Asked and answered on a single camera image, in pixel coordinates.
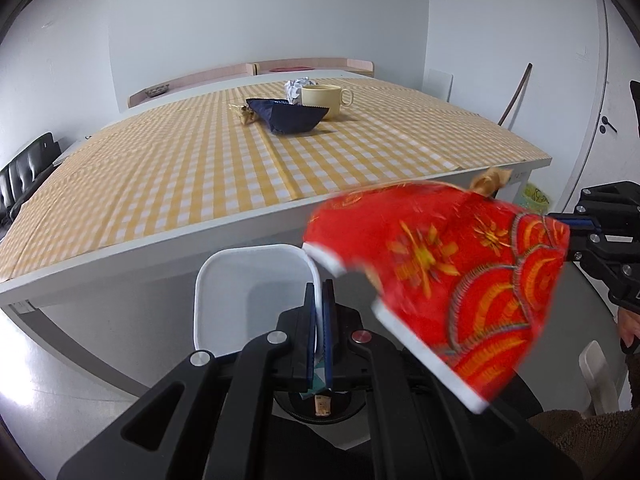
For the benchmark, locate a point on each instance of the black leather sofa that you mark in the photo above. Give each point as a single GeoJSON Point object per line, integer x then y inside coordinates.
{"type": "Point", "coordinates": [25, 175]}

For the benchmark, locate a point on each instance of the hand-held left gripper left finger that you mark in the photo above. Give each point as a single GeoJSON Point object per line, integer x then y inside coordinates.
{"type": "Point", "coordinates": [311, 330]}

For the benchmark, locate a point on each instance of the white leaning board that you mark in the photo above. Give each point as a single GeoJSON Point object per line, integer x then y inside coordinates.
{"type": "Point", "coordinates": [440, 85]}

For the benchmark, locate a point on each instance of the light wooden bench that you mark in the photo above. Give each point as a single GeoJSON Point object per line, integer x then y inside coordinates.
{"type": "Point", "coordinates": [200, 80]}
{"type": "Point", "coordinates": [350, 65]}

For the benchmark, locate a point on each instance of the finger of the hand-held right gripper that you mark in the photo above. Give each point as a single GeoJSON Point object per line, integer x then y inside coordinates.
{"type": "Point", "coordinates": [587, 247]}
{"type": "Point", "coordinates": [580, 222]}

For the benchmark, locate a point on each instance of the white door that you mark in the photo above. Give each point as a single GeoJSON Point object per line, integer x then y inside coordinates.
{"type": "Point", "coordinates": [615, 60]}

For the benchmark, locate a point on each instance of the navy blue snack bag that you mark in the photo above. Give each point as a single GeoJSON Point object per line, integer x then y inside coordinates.
{"type": "Point", "coordinates": [290, 117]}

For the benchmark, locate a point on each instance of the gold candy wrapper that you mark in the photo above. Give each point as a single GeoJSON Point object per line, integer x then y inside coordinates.
{"type": "Point", "coordinates": [245, 114]}

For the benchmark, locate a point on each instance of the person's right forearm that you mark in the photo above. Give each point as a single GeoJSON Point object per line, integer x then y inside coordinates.
{"type": "Point", "coordinates": [590, 437]}

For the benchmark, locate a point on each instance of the red patterned gift bag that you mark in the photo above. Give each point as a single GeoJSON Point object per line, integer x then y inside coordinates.
{"type": "Point", "coordinates": [450, 270]}

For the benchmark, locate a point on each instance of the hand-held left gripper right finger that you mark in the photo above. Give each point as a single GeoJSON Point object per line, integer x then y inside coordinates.
{"type": "Point", "coordinates": [329, 330]}

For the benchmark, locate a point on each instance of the yellow checkered tablecloth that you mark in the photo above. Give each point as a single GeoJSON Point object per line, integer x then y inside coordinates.
{"type": "Point", "coordinates": [175, 175]}

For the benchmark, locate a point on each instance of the white plastic container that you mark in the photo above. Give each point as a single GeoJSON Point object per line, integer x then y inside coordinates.
{"type": "Point", "coordinates": [225, 300]}

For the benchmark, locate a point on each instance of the person's right hand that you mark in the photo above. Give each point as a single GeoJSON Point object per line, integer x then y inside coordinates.
{"type": "Point", "coordinates": [627, 327]}

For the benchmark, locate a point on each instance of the yellow green plastic bag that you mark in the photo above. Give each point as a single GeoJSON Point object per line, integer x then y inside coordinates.
{"type": "Point", "coordinates": [534, 199]}

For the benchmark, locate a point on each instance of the thin curved rod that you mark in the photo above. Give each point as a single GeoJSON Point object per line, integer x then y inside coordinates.
{"type": "Point", "coordinates": [515, 95]}

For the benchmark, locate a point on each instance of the white plastic stool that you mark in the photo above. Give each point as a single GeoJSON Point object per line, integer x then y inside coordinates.
{"type": "Point", "coordinates": [597, 380]}

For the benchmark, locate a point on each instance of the pale yellow mug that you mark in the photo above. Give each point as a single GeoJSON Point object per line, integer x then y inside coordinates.
{"type": "Point", "coordinates": [322, 102]}

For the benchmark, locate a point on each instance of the small patterned bowl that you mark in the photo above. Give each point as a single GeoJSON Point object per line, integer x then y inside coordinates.
{"type": "Point", "coordinates": [157, 91]}

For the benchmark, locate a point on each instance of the crumpled silver foil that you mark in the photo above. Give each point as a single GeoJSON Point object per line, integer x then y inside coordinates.
{"type": "Point", "coordinates": [295, 86]}

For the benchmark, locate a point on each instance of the red round mat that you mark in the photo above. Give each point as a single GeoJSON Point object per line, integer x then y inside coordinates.
{"type": "Point", "coordinates": [290, 68]}

